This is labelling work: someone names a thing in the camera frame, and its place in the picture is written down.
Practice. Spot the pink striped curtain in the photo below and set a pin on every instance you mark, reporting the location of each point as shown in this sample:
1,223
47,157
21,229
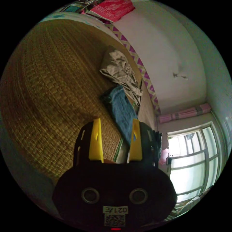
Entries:
183,113

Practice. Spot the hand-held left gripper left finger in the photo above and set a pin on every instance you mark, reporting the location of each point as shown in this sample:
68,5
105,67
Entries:
96,143

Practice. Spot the window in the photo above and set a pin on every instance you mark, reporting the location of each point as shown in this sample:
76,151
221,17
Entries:
192,163

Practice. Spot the blue jeans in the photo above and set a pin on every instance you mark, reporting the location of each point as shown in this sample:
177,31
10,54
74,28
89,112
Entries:
121,108

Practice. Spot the red patterned blanket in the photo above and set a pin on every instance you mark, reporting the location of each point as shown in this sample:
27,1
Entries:
112,9

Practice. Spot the bed with woven mat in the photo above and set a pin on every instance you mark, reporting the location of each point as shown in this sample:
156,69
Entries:
50,87

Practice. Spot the beige garment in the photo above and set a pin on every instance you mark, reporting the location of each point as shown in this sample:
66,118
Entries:
120,72

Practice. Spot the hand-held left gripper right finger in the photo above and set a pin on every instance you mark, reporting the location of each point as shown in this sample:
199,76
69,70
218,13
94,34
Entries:
136,145

